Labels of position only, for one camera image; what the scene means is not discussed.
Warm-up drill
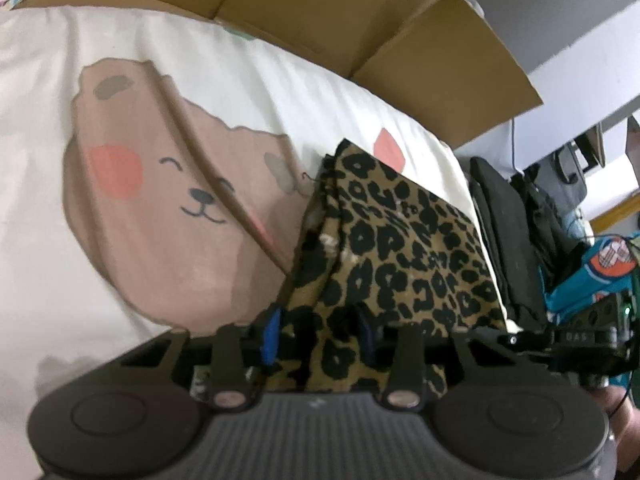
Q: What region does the white cartoon bed sheet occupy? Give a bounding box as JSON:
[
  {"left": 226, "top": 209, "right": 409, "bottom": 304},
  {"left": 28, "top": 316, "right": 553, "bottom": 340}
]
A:
[{"left": 1, "top": 8, "right": 480, "bottom": 479}]

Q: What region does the teal printed bag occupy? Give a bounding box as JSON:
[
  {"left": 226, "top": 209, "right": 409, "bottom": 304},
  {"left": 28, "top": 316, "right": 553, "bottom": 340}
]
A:
[{"left": 546, "top": 232, "right": 639, "bottom": 315}]

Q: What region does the person's right hand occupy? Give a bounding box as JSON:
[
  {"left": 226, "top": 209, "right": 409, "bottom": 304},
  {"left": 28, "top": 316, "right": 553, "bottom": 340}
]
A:
[{"left": 589, "top": 386, "right": 639, "bottom": 479}]

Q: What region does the leopard print garment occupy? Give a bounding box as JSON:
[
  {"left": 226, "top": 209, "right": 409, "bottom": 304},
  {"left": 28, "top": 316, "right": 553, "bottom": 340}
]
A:
[{"left": 267, "top": 141, "right": 506, "bottom": 392}]

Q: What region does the black bag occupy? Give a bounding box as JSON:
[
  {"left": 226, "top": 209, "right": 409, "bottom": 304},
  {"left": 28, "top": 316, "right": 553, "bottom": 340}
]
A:
[{"left": 469, "top": 157, "right": 589, "bottom": 330}]

